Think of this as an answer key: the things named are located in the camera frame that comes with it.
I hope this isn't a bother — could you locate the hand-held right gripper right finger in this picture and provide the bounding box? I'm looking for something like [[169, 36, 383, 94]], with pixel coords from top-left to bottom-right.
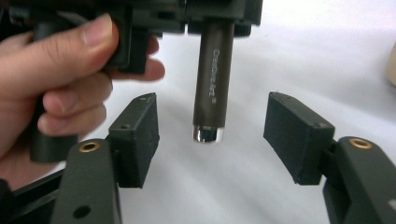
[[262, 91, 336, 187]]

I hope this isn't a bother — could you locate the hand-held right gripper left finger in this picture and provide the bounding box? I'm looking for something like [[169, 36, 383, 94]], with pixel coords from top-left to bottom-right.
[[107, 91, 161, 189]]

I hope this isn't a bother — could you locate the grey cylindrical tool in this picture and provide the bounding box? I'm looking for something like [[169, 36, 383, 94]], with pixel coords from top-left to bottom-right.
[[191, 21, 236, 145]]

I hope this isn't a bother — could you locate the beige object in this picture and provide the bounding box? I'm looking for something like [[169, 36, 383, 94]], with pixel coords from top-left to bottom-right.
[[387, 41, 396, 88]]

